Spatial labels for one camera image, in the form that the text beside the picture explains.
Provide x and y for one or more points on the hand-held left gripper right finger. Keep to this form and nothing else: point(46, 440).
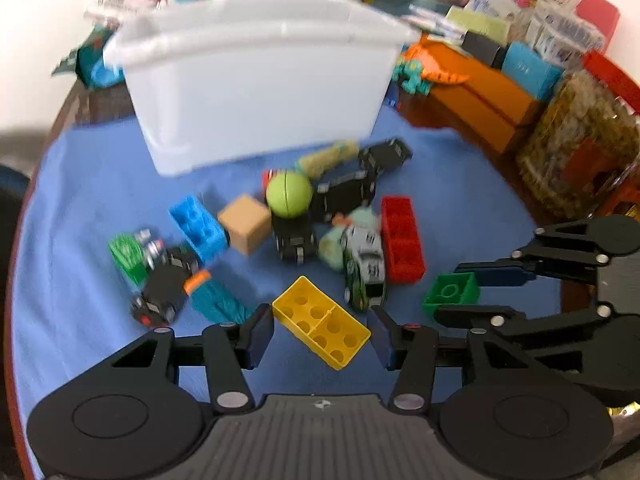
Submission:
point(380, 335)

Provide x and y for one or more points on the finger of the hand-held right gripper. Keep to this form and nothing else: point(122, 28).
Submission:
point(500, 275)
point(465, 314)

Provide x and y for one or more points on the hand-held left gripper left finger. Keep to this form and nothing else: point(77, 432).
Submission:
point(261, 332)

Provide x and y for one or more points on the green building brick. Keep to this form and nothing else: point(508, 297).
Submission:
point(450, 292)

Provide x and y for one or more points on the green ball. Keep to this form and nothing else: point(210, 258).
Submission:
point(288, 194)

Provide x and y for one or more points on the black toy car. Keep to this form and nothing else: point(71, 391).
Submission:
point(162, 290)
point(295, 240)
point(386, 156)
point(345, 195)

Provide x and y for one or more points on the white plastic bin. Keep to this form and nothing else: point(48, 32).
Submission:
point(250, 85)

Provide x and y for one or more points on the yellow building brick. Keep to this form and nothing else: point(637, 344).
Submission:
point(320, 325)

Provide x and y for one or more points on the white green toy car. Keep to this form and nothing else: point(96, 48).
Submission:
point(366, 270)

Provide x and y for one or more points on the red building brick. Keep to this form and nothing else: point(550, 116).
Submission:
point(402, 240)

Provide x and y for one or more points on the pale green soft toy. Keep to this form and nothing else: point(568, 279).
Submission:
point(331, 247)

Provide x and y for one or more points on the tan wooden cube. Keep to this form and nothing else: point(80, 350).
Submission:
point(245, 224)

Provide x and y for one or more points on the blue building brick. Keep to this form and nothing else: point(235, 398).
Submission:
point(200, 227)

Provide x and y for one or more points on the snack jar with red lid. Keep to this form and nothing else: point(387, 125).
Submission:
point(575, 150)

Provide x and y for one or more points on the green toy truck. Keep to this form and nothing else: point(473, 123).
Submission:
point(129, 257)

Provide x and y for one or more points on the orange box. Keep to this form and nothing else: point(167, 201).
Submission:
point(480, 95)

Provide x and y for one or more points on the yellow green toy corn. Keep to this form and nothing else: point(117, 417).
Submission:
point(327, 157)

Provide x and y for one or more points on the blue box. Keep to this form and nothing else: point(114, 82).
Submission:
point(530, 70)

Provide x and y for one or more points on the blue mat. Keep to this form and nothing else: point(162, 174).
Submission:
point(100, 185)

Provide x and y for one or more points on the orange teal dinosaur toy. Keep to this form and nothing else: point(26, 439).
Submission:
point(425, 67)

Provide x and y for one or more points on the black box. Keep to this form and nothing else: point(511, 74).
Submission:
point(482, 50)

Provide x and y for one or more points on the pale green box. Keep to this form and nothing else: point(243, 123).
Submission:
point(475, 22)

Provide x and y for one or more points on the stack of white cartons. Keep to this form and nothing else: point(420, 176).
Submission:
point(560, 25)

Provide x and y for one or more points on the red board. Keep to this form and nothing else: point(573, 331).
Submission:
point(597, 5)

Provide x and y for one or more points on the teal snack bag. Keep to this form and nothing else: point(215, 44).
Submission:
point(92, 60)

